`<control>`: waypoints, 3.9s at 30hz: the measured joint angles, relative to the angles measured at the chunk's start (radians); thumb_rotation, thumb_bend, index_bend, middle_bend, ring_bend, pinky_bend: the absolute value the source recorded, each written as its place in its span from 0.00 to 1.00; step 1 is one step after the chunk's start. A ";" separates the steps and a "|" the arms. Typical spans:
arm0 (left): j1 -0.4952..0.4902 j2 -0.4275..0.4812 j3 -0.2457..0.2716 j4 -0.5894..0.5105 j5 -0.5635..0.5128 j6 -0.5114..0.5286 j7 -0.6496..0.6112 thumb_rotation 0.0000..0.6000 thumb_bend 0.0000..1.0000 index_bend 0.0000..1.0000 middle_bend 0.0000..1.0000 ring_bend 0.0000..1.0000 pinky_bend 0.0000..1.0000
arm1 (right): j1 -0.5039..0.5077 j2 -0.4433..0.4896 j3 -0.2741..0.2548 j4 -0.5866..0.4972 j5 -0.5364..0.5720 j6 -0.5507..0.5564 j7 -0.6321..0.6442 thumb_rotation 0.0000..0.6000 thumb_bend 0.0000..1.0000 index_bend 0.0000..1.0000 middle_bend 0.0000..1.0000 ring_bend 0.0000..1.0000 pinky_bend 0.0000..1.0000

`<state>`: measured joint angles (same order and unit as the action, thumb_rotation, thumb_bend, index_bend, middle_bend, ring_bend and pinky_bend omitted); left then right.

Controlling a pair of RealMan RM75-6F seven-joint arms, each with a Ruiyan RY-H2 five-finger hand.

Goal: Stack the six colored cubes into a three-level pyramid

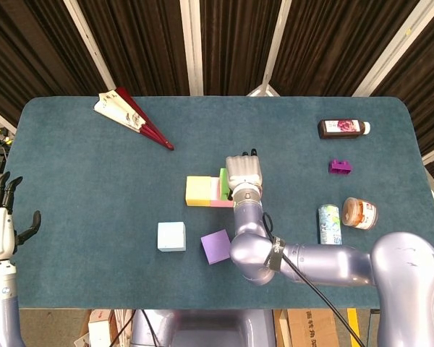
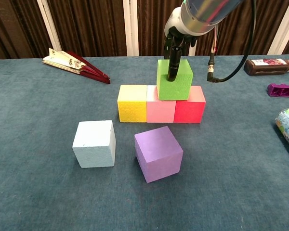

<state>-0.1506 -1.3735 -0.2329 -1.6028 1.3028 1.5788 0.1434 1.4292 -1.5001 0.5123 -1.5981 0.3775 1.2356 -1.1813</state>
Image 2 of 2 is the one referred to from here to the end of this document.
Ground green foam cube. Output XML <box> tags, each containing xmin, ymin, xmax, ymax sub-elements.
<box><xmin>156</xmin><ymin>59</ymin><xmax>193</xmax><ymax>101</ymax></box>

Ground brown bottle with white cap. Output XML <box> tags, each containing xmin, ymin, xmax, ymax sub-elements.
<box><xmin>243</xmin><ymin>58</ymin><xmax>289</xmax><ymax>77</ymax></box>

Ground light blue foam cube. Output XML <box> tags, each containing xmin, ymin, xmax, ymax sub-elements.
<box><xmin>72</xmin><ymin>120</ymin><xmax>117</xmax><ymax>168</ymax></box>

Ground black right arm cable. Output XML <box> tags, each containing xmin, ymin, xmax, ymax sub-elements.
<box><xmin>206</xmin><ymin>0</ymin><xmax>257</xmax><ymax>84</ymax></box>

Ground purple foam cube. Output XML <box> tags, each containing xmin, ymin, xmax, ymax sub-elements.
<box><xmin>134</xmin><ymin>126</ymin><xmax>184</xmax><ymax>183</ymax></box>

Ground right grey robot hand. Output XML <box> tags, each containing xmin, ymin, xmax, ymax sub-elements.
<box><xmin>163</xmin><ymin>6</ymin><xmax>198</xmax><ymax>82</ymax></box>

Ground yellow foam cube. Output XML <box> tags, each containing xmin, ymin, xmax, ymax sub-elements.
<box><xmin>117</xmin><ymin>84</ymin><xmax>149</xmax><ymax>123</ymax></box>

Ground white frame post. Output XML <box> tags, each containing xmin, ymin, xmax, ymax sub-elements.
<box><xmin>188</xmin><ymin>36</ymin><xmax>200</xmax><ymax>56</ymax></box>
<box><xmin>122</xmin><ymin>0</ymin><xmax>139</xmax><ymax>57</ymax></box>
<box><xmin>36</xmin><ymin>0</ymin><xmax>62</xmax><ymax>51</ymax></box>
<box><xmin>267</xmin><ymin>0</ymin><xmax>289</xmax><ymax>55</ymax></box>

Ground pink foam cube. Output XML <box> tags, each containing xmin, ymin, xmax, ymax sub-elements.
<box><xmin>146</xmin><ymin>85</ymin><xmax>176</xmax><ymax>123</ymax></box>

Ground dark brown curtain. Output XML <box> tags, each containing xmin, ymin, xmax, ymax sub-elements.
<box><xmin>0</xmin><ymin>0</ymin><xmax>289</xmax><ymax>61</ymax></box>

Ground red foam cube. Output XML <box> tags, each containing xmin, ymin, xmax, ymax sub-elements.
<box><xmin>173</xmin><ymin>86</ymin><xmax>207</xmax><ymax>124</ymax></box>

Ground red and white folding fan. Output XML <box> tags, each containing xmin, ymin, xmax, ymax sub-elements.
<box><xmin>42</xmin><ymin>48</ymin><xmax>111</xmax><ymax>85</ymax></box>

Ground purple plastic block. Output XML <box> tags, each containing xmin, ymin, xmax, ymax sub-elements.
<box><xmin>267</xmin><ymin>83</ymin><xmax>289</xmax><ymax>98</ymax></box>

